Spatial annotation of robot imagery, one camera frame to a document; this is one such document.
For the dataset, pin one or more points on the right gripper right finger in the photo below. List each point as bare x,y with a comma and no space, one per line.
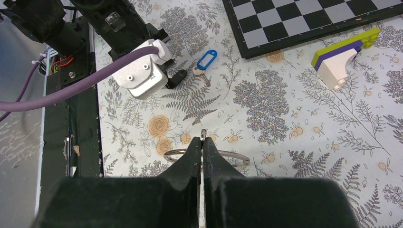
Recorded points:
235,201

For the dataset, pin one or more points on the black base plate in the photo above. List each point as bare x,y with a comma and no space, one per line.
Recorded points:
72,146

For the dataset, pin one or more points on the green white small block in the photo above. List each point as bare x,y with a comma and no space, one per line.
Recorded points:
330,62

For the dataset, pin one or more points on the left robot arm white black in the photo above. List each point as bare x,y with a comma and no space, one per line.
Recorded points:
61,27

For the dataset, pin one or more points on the blue tag key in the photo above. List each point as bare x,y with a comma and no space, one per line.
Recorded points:
203,63

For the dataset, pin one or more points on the black white chessboard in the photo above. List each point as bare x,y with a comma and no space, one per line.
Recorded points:
264,26

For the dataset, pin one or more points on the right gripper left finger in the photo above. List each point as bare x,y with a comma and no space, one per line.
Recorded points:
168,200

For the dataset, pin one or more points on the floral patterned mat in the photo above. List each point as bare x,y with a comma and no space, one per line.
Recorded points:
273,109

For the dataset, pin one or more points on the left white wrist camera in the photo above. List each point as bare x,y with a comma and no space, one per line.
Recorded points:
144,76

